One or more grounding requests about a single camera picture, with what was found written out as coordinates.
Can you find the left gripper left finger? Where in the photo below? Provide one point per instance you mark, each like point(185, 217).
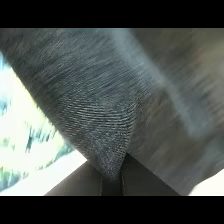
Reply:
point(85, 183)

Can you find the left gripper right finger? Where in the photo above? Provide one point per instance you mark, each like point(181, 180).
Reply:
point(143, 181)

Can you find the dark blue jeans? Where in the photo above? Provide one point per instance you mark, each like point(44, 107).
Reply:
point(100, 100)

